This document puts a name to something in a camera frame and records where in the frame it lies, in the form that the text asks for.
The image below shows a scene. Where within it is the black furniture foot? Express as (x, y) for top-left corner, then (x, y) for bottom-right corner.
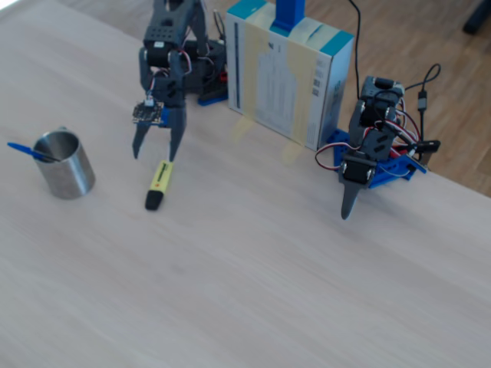
(463, 0), (491, 36)

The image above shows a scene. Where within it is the blue capped ballpoint pen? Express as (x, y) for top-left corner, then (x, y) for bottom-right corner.
(6, 142), (61, 163)

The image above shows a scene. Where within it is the wrist camera board blue mount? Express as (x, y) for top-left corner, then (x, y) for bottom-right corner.
(132, 99), (170, 130)

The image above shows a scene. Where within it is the yellow highlighter black cap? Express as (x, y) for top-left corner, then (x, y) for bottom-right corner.
(144, 159), (174, 212)

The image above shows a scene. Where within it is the blue right arm base plate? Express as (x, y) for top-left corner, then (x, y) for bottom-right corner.
(197, 94), (230, 107)

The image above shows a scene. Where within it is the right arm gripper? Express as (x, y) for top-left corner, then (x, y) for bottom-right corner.
(132, 104), (189, 163)

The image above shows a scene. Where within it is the blue camera stand post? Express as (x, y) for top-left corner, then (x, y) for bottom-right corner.
(270, 0), (307, 38)

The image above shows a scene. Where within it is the long black power cable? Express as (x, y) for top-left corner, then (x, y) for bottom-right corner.
(347, 0), (364, 99)

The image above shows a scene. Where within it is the white teal cardboard box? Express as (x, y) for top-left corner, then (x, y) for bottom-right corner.
(225, 0), (354, 153)

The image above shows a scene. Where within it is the silver metal cup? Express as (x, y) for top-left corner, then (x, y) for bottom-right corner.
(32, 125), (96, 200)

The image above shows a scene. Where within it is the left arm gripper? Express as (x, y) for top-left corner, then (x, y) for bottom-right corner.
(337, 151), (379, 221)

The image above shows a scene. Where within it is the red white servo wire loop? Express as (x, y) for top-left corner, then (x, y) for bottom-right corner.
(315, 143), (348, 173)

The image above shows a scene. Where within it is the black usb adapter cable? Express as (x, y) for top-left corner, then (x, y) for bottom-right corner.
(404, 63), (442, 137)

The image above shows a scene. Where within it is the yellow masking tape strip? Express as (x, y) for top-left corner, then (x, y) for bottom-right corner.
(229, 2), (279, 146)
(278, 17), (325, 168)

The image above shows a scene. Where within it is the black cable plug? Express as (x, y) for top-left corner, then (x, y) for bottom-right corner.
(413, 140), (441, 155)

